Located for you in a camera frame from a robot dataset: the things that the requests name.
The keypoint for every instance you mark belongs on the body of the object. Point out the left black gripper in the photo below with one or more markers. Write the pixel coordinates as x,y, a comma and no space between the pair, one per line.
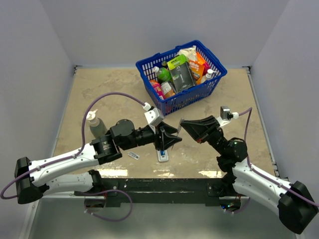
166,141

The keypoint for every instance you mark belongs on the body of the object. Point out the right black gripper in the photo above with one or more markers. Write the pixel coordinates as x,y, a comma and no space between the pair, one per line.
202,130

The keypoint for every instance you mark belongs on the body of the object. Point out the clear handled screwdriver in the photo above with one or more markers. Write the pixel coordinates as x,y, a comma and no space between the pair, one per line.
179,126

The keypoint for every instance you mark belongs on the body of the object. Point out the white remote control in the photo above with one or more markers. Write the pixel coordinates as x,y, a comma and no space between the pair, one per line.
162,156

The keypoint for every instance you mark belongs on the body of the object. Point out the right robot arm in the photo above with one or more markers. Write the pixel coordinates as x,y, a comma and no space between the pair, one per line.
291,202

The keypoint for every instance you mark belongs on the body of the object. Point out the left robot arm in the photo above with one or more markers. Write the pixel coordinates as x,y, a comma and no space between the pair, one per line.
37,178

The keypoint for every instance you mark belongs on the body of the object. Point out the brown labelled jar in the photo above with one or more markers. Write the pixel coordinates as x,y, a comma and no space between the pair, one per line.
168,89

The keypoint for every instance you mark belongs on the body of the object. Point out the pink box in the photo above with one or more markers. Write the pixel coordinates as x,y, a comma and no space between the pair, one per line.
156,86

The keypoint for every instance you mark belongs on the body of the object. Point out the white pump bottle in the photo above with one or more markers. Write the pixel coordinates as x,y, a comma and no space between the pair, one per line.
209,74

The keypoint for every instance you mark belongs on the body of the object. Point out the blue plastic shopping basket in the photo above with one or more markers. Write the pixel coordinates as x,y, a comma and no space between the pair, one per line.
186,97

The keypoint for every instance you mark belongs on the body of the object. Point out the green grey razor box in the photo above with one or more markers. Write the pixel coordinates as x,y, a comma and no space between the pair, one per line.
181,73

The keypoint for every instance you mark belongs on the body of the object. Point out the orange razor pack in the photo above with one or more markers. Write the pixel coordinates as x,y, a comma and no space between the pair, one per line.
197,67

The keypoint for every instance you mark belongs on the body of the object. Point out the dark green sauce bottle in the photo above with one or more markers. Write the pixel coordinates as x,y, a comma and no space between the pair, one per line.
96,125

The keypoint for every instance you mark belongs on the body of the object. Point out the beige paper bag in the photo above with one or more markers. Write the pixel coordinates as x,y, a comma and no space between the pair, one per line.
190,53

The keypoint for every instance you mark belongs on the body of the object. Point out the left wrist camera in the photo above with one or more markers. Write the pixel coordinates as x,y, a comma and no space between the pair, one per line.
153,115

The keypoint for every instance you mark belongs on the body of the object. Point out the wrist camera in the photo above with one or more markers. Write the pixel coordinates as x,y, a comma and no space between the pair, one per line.
153,115
226,116

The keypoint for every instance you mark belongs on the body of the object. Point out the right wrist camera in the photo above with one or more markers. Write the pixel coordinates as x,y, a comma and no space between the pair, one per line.
226,116

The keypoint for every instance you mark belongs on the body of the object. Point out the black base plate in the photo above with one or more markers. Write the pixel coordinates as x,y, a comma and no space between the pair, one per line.
207,191

